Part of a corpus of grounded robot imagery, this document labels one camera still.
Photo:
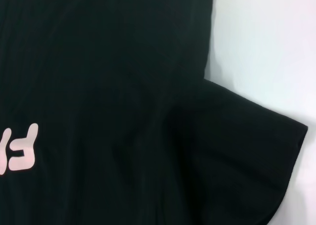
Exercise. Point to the black shirt with FREE print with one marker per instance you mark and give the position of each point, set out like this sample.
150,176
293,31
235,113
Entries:
123,86

